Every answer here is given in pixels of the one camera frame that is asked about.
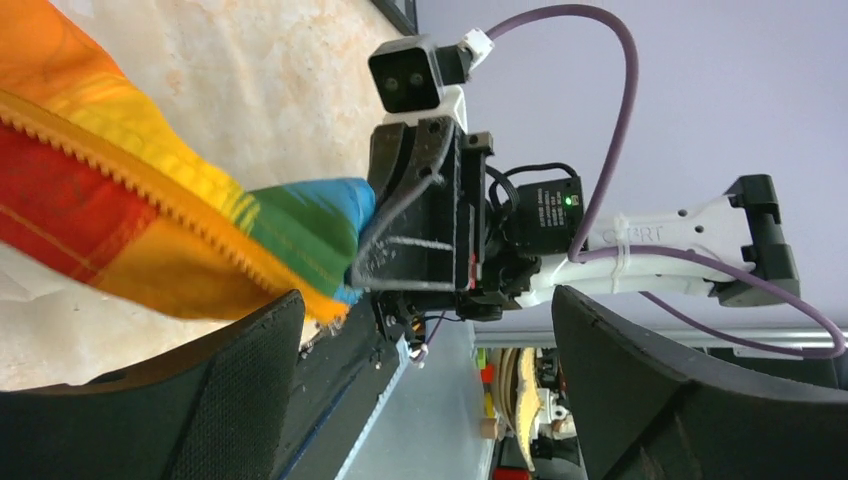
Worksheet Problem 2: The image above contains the rainbow striped zip jacket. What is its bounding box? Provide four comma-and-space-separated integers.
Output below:
1, 1, 375, 325

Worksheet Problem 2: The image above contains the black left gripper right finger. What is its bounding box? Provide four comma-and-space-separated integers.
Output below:
551, 287, 847, 479

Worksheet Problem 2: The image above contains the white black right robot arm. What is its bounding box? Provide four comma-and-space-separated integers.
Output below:
349, 117, 800, 321

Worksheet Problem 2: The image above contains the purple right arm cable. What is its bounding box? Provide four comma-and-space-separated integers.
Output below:
483, 3, 848, 360

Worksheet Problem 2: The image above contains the aluminium frame rail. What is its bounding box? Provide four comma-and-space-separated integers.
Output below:
474, 326, 832, 349

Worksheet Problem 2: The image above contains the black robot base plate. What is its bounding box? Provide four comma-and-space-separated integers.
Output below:
270, 294, 407, 480

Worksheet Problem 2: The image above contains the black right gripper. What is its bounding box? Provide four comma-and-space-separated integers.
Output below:
349, 117, 584, 322

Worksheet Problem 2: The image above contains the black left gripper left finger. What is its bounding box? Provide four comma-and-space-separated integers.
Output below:
1, 293, 304, 479

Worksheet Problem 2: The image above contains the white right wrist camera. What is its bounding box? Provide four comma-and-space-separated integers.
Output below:
368, 29, 494, 132

